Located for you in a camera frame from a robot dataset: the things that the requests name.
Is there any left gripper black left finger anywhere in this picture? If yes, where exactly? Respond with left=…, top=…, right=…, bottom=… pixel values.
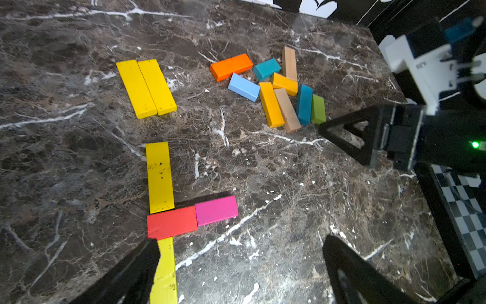
left=71, top=238, right=160, bottom=304

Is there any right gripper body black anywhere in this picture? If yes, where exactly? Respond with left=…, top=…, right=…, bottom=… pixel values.
left=377, top=105, right=425, bottom=171

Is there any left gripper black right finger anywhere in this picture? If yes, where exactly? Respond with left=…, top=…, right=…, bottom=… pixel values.
left=323, top=235, right=414, bottom=303

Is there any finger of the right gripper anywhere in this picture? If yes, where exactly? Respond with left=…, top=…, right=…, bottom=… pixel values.
left=318, top=106, right=382, bottom=167

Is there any yellow-green long block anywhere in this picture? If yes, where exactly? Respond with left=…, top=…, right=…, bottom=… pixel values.
left=150, top=238, right=178, bottom=304

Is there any red block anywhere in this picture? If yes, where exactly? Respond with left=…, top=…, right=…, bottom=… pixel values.
left=148, top=216, right=198, bottom=240

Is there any tan wood long block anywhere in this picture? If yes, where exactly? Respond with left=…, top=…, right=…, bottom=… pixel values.
left=274, top=89, right=301, bottom=133

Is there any yellow long block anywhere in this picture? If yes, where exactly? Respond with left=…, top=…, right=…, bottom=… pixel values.
left=146, top=142, right=175, bottom=214

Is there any magenta block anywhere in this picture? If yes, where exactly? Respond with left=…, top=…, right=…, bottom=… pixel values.
left=195, top=196, right=239, bottom=227

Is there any light blue short block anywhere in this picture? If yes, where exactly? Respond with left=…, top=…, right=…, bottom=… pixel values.
left=228, top=73, right=260, bottom=103

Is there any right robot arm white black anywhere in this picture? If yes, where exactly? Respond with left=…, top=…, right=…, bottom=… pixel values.
left=319, top=105, right=485, bottom=174

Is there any lime green short block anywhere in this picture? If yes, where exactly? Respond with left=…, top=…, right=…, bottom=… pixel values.
left=311, top=94, right=327, bottom=124

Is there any cyan long block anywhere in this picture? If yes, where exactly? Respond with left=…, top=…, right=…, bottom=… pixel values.
left=296, top=84, right=313, bottom=126

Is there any amber long block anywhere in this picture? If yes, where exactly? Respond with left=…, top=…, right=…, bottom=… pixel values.
left=259, top=82, right=284, bottom=128

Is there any black white checkerboard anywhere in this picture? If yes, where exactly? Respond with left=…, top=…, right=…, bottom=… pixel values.
left=431, top=165, right=485, bottom=279

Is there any amber short block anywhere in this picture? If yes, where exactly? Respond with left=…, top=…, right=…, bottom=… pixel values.
left=272, top=73, right=298, bottom=96

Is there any natural wood long block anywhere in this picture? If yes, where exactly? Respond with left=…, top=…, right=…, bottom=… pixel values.
left=282, top=46, right=298, bottom=81

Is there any teal short block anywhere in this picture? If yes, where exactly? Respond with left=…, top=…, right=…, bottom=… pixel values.
left=253, top=58, right=282, bottom=82

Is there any orange long block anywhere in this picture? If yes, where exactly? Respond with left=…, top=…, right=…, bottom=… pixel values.
left=210, top=54, right=253, bottom=82

